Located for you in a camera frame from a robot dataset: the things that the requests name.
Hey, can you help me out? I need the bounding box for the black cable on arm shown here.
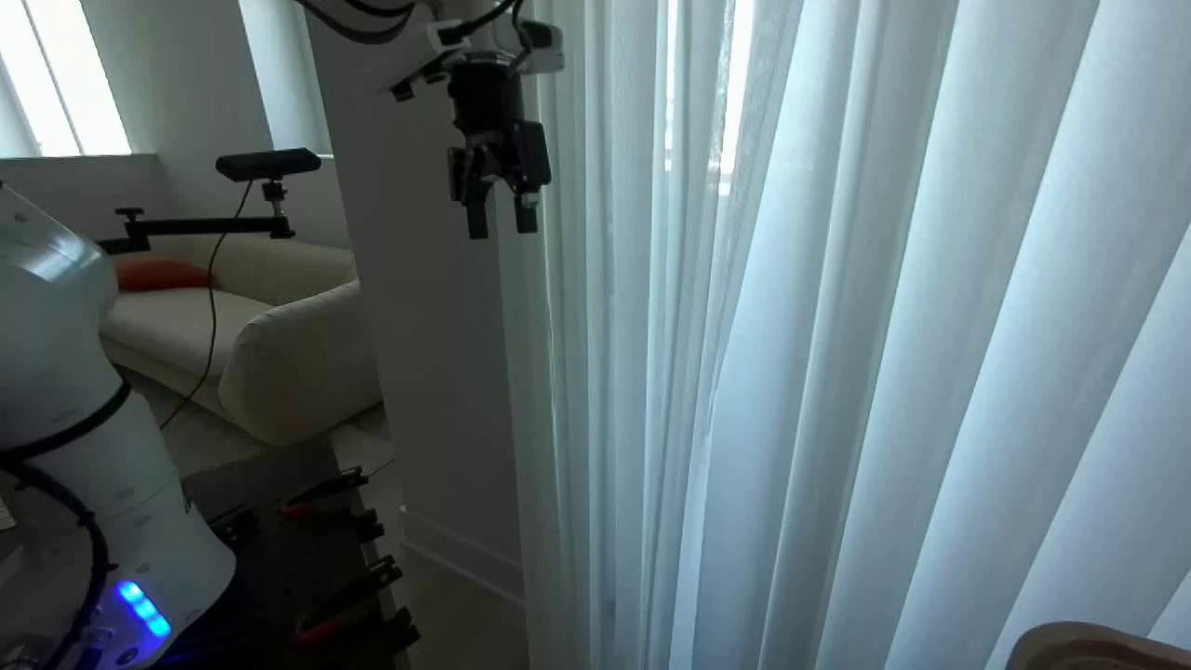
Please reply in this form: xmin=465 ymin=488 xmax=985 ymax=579
xmin=295 ymin=0 xmax=524 ymax=50

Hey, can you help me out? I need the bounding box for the black stereo camera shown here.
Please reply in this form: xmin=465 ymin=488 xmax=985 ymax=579
xmin=214 ymin=146 xmax=328 ymax=187

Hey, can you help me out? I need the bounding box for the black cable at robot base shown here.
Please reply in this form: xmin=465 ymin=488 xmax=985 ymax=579
xmin=0 ymin=450 xmax=124 ymax=656

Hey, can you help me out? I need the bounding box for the white vertical blind curtain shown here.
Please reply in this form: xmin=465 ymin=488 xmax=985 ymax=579
xmin=496 ymin=0 xmax=1191 ymax=670

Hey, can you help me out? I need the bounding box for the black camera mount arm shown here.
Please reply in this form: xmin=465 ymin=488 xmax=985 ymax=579
xmin=94 ymin=180 xmax=297 ymax=258

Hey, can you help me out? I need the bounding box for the red handled black clamp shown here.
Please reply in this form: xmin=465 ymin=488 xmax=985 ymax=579
xmin=277 ymin=464 xmax=386 ymax=543
xmin=285 ymin=555 xmax=424 ymax=658

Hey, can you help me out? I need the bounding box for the red cushion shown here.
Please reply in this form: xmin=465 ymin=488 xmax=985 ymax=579
xmin=113 ymin=258 xmax=216 ymax=298

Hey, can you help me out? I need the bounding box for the cream sofa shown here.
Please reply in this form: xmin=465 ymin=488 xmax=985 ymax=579
xmin=97 ymin=230 xmax=386 ymax=450

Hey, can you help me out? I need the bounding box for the white baseboard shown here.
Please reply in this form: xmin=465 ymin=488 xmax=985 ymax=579
xmin=391 ymin=500 xmax=530 ymax=612

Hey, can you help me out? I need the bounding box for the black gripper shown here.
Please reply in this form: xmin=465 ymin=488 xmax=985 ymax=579
xmin=444 ymin=56 xmax=556 ymax=242

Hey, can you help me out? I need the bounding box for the brown wooden object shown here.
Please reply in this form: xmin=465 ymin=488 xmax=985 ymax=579
xmin=1006 ymin=617 xmax=1191 ymax=670

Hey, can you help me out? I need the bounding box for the thin black camera cable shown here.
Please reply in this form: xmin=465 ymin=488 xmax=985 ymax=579
xmin=156 ymin=182 xmax=261 ymax=436

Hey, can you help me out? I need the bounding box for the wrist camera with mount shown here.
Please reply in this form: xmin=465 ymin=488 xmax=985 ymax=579
xmin=391 ymin=15 xmax=570 ymax=103

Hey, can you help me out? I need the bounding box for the narrow bright window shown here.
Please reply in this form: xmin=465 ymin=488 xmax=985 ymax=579
xmin=235 ymin=0 xmax=336 ymax=156

